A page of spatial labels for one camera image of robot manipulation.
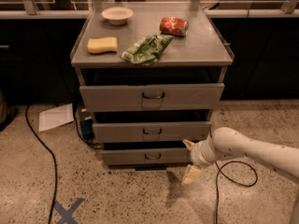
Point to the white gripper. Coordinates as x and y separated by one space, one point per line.
196 154

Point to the grey bottom drawer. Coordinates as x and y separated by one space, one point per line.
146 156

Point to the grey drawer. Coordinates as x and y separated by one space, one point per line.
151 131
151 97
146 156

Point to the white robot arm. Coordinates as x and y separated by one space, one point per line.
225 144

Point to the grey middle drawer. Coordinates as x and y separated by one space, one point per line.
151 131

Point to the grey top drawer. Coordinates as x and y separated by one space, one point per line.
151 97

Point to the grey drawer cabinet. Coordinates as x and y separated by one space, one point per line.
197 58

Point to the blue power box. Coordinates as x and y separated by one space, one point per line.
85 123

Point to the green chip bag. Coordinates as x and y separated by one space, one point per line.
148 50

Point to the crushed red soda can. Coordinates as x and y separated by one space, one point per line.
174 26

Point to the white paper sheet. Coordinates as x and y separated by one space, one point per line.
55 117

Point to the yellow sponge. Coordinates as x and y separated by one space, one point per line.
102 45

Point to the white bowl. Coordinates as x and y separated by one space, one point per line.
117 15

